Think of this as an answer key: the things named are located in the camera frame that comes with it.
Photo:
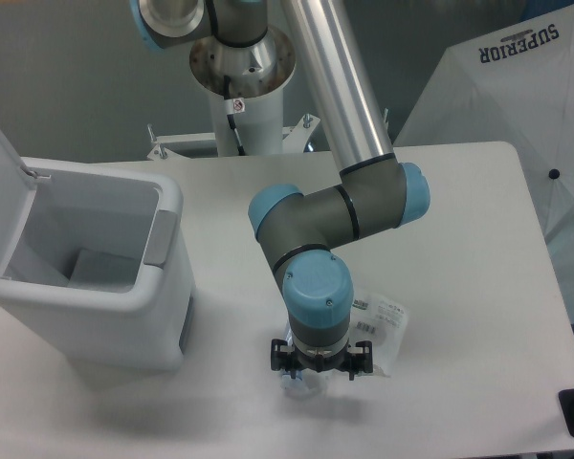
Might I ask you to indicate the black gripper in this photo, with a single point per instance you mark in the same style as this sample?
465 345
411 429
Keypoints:
356 359

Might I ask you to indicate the crushed clear plastic bottle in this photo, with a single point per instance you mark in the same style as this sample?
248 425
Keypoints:
305 385

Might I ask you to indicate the clear plastic wrapper bag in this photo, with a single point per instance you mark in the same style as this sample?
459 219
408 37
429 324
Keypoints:
383 322

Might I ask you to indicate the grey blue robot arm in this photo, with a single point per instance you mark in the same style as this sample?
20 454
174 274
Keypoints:
298 232

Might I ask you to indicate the white trash can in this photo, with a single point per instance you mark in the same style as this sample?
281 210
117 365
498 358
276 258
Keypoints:
93 260

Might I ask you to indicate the white superior umbrella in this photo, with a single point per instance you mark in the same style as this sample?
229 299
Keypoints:
515 85

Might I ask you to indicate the white metal base frame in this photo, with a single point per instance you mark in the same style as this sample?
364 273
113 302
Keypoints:
191 139

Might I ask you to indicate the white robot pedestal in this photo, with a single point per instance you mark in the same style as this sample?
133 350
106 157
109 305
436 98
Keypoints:
245 91

